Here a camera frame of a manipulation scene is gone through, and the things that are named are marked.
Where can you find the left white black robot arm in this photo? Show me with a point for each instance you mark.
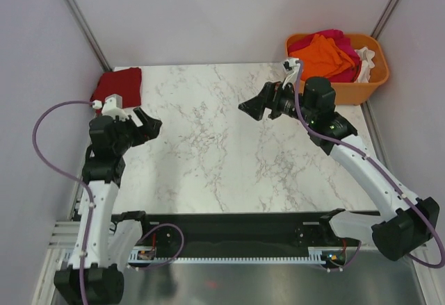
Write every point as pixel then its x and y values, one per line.
pixel 95 270

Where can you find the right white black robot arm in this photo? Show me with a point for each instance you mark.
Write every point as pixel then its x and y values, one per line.
pixel 405 221

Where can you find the aluminium frame post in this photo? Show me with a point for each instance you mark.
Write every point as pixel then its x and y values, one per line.
pixel 88 34
pixel 384 18

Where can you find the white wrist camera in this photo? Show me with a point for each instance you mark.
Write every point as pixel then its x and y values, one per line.
pixel 293 68
pixel 111 114

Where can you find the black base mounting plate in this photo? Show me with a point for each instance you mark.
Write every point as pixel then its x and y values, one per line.
pixel 235 234

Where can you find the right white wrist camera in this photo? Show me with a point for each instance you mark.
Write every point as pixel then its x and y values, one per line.
pixel 293 68

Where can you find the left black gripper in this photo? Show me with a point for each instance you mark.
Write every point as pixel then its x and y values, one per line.
pixel 149 130

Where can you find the orange t shirt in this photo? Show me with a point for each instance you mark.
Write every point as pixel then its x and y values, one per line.
pixel 322 58

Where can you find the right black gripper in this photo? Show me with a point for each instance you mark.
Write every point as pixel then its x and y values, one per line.
pixel 254 107

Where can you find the dark red t shirt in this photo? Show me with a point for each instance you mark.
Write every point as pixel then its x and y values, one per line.
pixel 126 83

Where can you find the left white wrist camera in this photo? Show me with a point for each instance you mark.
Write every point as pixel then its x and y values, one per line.
pixel 111 114

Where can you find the magenta pink t shirt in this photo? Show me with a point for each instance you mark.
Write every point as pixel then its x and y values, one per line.
pixel 342 42

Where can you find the white t shirt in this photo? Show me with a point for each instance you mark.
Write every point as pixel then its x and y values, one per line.
pixel 366 55

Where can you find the right aluminium frame post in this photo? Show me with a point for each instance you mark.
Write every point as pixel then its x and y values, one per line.
pixel 384 18

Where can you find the white slotted cable duct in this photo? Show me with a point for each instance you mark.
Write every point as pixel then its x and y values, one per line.
pixel 146 256

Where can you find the left aluminium frame post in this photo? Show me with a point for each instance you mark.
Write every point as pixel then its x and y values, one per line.
pixel 88 34

